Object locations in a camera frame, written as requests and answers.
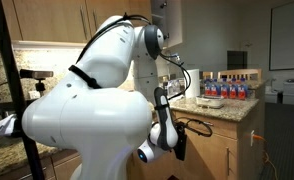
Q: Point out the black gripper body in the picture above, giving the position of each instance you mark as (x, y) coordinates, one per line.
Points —
(181, 141)

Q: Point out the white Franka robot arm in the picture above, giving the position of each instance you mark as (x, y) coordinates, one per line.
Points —
(97, 126)

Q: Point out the white open cabinet door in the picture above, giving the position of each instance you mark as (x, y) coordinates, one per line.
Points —
(173, 20)

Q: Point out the white rectangular dish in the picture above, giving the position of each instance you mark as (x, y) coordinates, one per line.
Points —
(209, 101)

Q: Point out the clear plastic bag of bottles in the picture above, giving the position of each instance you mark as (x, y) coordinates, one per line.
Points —
(175, 87)

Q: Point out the red label water bottle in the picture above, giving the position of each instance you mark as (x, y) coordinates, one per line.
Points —
(215, 89)
(233, 90)
(224, 90)
(208, 90)
(242, 91)

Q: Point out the white paper towel roll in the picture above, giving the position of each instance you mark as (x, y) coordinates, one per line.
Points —
(193, 83)

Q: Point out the wooden base cabinet body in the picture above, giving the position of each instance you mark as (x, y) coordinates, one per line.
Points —
(246, 156)

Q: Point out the narrow wooden chair back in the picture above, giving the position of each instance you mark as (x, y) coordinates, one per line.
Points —
(207, 75)

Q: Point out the low white cabinet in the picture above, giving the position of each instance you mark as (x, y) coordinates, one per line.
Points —
(272, 96)

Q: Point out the wooden cabinet with drawers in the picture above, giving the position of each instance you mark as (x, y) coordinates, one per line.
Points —
(60, 166)

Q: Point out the white projector screen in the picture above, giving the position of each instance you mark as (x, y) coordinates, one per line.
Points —
(288, 36)

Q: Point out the white backsplash outlet plate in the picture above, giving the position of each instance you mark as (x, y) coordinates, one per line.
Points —
(34, 94)

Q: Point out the crumpled white paper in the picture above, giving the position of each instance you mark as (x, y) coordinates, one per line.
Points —
(5, 126)

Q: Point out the black tripod pole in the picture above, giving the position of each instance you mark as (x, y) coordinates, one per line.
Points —
(10, 76)

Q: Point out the small dark wall panel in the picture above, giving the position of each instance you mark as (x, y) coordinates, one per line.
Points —
(237, 60)

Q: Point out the wooden wall cabinets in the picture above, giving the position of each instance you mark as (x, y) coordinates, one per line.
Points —
(47, 20)

